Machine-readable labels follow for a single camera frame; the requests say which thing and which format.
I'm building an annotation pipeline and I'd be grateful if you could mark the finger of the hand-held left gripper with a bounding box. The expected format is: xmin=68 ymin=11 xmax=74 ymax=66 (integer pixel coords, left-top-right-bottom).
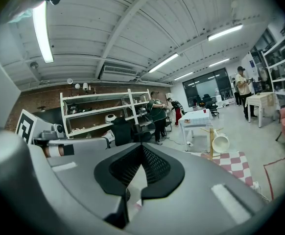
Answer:
xmin=47 ymin=137 xmax=114 ymax=158

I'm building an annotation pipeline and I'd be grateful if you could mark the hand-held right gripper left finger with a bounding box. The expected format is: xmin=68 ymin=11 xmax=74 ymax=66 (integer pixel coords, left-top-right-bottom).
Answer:
xmin=0 ymin=142 xmax=143 ymax=232

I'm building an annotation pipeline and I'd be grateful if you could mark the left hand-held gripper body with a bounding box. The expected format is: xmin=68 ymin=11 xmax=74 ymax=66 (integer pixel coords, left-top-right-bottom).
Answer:
xmin=15 ymin=109 xmax=68 ymax=147

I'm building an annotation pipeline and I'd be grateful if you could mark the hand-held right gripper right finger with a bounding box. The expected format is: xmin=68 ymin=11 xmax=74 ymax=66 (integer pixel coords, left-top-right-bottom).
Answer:
xmin=129 ymin=142 xmax=272 ymax=235

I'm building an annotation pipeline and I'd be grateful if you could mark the person's left hand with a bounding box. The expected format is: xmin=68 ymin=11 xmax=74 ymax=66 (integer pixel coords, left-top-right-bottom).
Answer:
xmin=43 ymin=145 xmax=65 ymax=158

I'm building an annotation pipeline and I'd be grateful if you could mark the white round appliance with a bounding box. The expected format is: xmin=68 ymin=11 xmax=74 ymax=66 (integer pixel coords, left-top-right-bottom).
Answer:
xmin=104 ymin=114 xmax=118 ymax=125

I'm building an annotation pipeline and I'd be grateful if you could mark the large black office chair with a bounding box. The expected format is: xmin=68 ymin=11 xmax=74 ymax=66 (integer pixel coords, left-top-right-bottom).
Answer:
xmin=110 ymin=117 xmax=136 ymax=147

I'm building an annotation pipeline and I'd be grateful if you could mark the pink checkered cloth table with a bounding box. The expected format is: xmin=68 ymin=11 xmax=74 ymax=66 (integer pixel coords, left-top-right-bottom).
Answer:
xmin=186 ymin=151 xmax=255 ymax=188

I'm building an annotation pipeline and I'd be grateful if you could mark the wooden mug tree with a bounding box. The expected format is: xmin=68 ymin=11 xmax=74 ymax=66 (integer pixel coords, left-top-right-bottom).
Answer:
xmin=200 ymin=126 xmax=224 ymax=161

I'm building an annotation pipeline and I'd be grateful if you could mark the white mug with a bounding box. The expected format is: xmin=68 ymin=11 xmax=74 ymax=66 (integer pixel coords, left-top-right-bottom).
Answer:
xmin=211 ymin=129 xmax=231 ymax=154

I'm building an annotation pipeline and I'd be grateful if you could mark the white table with grid cloth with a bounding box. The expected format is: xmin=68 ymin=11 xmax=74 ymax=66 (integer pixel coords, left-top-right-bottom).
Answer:
xmin=178 ymin=108 xmax=214 ymax=152

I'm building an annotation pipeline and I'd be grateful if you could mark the ceiling air conditioner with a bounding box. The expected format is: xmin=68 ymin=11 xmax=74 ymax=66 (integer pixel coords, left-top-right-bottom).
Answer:
xmin=99 ymin=64 xmax=139 ymax=82

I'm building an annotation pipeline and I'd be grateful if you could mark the long ceiling light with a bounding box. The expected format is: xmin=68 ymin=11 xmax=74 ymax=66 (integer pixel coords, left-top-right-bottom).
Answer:
xmin=207 ymin=23 xmax=244 ymax=42
xmin=31 ymin=0 xmax=55 ymax=64
xmin=147 ymin=52 xmax=180 ymax=74
xmin=208 ymin=57 xmax=231 ymax=68

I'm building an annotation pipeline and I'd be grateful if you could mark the dark window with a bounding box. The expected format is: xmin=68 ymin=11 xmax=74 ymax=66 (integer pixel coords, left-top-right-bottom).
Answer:
xmin=182 ymin=68 xmax=234 ymax=108

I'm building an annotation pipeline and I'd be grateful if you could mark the white table with cream cloth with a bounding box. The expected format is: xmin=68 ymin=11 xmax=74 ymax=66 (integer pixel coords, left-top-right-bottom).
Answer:
xmin=244 ymin=92 xmax=278 ymax=129

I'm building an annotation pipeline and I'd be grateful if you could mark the white shelving unit with appliances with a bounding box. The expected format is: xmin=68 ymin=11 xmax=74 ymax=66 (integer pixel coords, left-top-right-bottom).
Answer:
xmin=260 ymin=24 xmax=285 ymax=107

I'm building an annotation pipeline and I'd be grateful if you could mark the white shelving unit brick wall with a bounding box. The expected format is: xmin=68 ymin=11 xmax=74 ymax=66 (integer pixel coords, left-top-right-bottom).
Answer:
xmin=59 ymin=88 xmax=153 ymax=140

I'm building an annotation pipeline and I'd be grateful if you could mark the white cable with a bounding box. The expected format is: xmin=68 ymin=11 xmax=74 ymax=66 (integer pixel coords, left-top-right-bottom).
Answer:
xmin=258 ymin=186 xmax=272 ymax=203

